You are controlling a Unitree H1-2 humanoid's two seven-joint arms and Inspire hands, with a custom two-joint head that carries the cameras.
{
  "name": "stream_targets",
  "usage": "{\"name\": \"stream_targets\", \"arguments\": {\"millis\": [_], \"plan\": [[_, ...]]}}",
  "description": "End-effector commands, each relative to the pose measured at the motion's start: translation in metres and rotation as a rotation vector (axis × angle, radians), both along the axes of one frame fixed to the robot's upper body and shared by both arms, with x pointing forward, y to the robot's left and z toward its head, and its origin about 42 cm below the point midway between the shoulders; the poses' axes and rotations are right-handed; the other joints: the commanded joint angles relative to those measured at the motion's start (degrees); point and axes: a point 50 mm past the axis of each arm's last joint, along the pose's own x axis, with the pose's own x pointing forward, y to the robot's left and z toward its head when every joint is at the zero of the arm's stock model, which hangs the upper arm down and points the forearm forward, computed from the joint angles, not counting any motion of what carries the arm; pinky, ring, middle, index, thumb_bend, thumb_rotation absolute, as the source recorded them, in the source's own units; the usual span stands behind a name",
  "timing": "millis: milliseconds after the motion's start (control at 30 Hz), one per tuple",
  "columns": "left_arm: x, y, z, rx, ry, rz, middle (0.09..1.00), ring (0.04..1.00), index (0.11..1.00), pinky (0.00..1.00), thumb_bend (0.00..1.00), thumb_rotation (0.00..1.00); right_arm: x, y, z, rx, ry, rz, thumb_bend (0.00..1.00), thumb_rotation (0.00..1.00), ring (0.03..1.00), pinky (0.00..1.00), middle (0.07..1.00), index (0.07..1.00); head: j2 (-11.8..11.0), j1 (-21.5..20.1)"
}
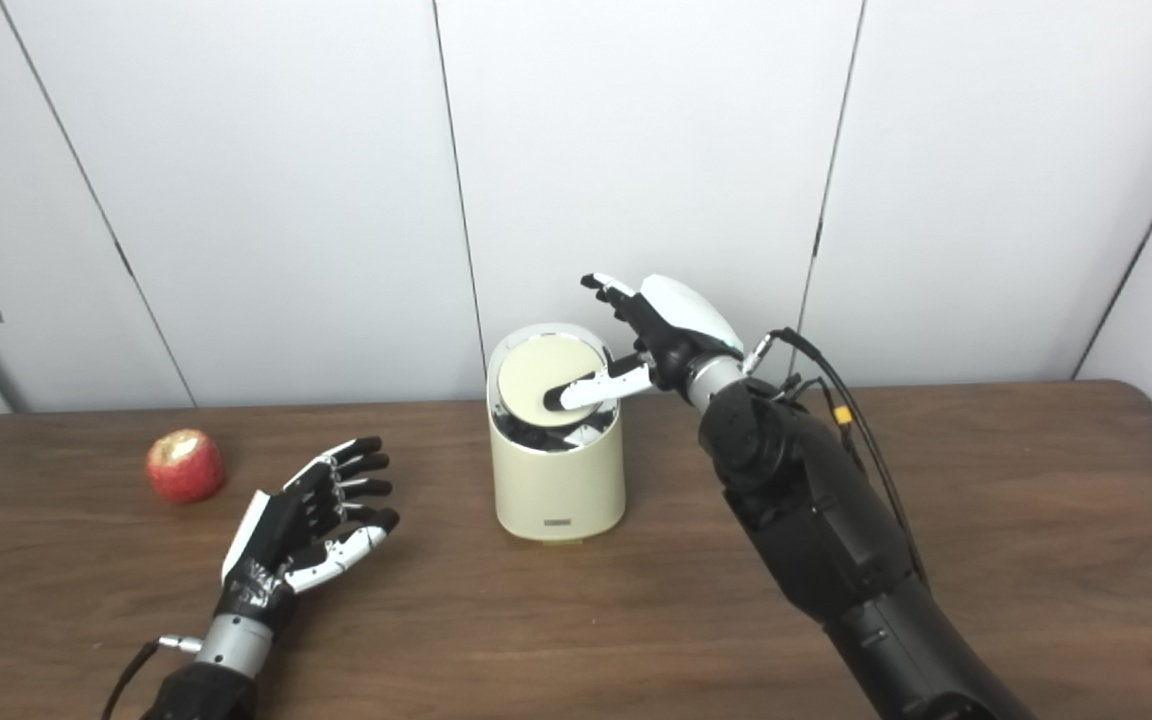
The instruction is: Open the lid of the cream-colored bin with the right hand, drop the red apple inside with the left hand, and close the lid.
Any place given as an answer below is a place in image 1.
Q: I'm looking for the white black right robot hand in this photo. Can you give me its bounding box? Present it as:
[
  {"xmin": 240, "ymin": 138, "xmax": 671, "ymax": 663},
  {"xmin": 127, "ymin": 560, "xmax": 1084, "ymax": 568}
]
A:
[{"xmin": 543, "ymin": 272, "xmax": 747, "ymax": 413}]

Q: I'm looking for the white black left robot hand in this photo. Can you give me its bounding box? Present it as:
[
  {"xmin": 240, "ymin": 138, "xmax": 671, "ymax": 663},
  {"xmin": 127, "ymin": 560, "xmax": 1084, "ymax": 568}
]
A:
[{"xmin": 214, "ymin": 436, "xmax": 401, "ymax": 636}]

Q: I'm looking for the bitten red apple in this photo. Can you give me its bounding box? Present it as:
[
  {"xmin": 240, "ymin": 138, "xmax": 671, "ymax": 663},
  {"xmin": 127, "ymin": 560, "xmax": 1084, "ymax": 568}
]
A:
[{"xmin": 145, "ymin": 429, "xmax": 227, "ymax": 505}]

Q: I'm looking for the round cream bin lid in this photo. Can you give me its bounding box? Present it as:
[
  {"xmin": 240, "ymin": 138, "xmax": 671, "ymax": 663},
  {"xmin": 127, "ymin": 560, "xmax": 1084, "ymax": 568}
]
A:
[{"xmin": 497, "ymin": 334, "xmax": 609, "ymax": 429}]

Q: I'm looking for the cream-colored bin body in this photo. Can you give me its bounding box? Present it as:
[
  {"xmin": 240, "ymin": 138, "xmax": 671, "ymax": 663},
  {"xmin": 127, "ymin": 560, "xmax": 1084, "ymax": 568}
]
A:
[{"xmin": 486, "ymin": 322, "xmax": 627, "ymax": 544}]

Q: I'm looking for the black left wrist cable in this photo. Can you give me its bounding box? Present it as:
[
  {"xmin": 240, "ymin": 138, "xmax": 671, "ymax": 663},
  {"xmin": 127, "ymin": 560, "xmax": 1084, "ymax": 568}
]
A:
[{"xmin": 101, "ymin": 634, "xmax": 205, "ymax": 720}]

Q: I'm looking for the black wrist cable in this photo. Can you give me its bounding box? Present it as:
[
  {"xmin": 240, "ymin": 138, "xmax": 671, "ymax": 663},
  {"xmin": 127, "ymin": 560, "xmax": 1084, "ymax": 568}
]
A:
[
  {"xmin": 101, "ymin": 634, "xmax": 205, "ymax": 720},
  {"xmin": 744, "ymin": 327, "xmax": 929, "ymax": 586}
]

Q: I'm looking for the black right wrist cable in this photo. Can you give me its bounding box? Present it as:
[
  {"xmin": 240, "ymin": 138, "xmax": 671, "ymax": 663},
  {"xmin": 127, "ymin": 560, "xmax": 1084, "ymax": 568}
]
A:
[{"xmin": 744, "ymin": 327, "xmax": 929, "ymax": 586}]

